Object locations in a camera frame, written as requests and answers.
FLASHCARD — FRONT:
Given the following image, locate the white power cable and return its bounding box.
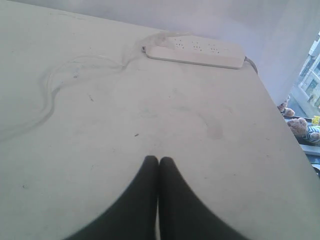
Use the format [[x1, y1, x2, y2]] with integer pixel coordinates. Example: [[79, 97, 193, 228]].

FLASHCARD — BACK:
[[0, 31, 181, 141]]

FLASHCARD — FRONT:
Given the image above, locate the small brown teddy bear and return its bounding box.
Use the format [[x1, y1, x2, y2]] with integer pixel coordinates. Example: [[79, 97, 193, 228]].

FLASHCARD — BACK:
[[277, 102, 295, 117]]

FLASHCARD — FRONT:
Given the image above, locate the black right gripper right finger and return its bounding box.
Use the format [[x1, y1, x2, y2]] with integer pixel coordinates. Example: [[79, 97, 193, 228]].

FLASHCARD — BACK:
[[158, 157, 246, 240]]

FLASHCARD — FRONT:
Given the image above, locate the white power strip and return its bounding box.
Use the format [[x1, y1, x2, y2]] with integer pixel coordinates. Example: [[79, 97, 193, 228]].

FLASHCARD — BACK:
[[144, 35, 246, 69]]

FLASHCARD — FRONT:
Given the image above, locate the grey power strip cord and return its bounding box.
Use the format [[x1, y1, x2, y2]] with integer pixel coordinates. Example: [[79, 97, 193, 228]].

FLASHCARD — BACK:
[[244, 56, 259, 75]]

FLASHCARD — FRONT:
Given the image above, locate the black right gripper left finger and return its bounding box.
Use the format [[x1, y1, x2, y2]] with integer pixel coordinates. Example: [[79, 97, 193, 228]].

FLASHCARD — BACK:
[[67, 155, 159, 240]]

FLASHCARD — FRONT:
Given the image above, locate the brown teddy bear striped shirt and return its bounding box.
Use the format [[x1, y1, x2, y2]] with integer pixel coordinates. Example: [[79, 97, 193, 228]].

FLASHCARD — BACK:
[[287, 118, 320, 145]]

